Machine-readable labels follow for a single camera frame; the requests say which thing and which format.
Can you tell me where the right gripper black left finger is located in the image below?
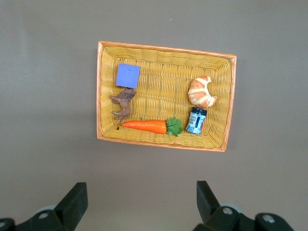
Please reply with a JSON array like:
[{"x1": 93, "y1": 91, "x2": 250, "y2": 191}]
[{"x1": 0, "y1": 182, "x2": 89, "y2": 231}]

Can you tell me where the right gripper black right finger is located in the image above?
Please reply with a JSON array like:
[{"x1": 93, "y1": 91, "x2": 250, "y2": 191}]
[{"x1": 193, "y1": 180, "x2": 295, "y2": 231}]

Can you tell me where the small blue labelled jar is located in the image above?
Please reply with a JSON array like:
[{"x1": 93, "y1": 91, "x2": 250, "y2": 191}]
[{"x1": 185, "y1": 106, "x2": 208, "y2": 135}]

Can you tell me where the orange toy carrot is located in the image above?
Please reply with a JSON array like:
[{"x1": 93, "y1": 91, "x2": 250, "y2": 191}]
[{"x1": 121, "y1": 116, "x2": 184, "y2": 137}]

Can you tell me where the toy croissant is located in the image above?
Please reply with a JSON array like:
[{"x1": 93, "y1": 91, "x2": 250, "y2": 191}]
[{"x1": 188, "y1": 76, "x2": 219, "y2": 109}]

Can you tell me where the brown toy lion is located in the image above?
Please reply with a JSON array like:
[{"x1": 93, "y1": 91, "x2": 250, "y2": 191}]
[{"x1": 109, "y1": 88, "x2": 137, "y2": 131}]

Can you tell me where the orange wicker basket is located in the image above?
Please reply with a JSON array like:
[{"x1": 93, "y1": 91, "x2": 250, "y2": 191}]
[{"x1": 96, "y1": 40, "x2": 238, "y2": 153}]

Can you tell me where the purple foam cube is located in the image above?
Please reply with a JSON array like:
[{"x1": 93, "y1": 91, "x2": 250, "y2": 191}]
[{"x1": 115, "y1": 63, "x2": 141, "y2": 89}]

